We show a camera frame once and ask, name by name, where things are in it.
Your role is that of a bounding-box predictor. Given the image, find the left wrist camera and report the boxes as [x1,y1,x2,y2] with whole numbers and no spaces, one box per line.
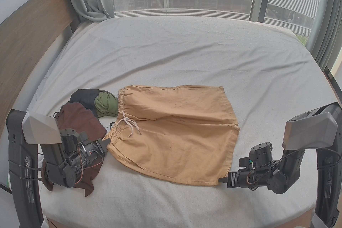
[78,131,91,146]

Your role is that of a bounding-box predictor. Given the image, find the brown garment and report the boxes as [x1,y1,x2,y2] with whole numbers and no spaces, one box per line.
[41,103,108,197]

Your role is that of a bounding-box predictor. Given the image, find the bed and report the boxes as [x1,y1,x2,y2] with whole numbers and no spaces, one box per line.
[0,0,342,228]

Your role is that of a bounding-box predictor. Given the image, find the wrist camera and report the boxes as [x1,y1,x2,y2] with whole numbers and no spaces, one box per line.
[78,131,91,146]
[239,157,253,169]

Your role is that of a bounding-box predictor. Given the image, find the white garment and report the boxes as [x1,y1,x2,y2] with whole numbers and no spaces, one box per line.
[105,121,116,139]

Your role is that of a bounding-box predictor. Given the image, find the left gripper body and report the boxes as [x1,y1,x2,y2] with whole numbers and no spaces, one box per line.
[85,138,109,162]

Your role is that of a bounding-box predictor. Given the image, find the tan shorts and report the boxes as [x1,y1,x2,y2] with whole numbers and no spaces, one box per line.
[103,85,241,186]

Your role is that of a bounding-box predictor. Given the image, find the black garment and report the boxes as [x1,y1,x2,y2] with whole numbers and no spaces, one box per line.
[69,89,100,111]

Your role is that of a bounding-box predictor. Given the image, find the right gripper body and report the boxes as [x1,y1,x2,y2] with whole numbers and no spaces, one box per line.
[227,169,250,188]

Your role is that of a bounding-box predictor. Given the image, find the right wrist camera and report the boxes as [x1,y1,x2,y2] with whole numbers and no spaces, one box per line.
[239,157,253,169]

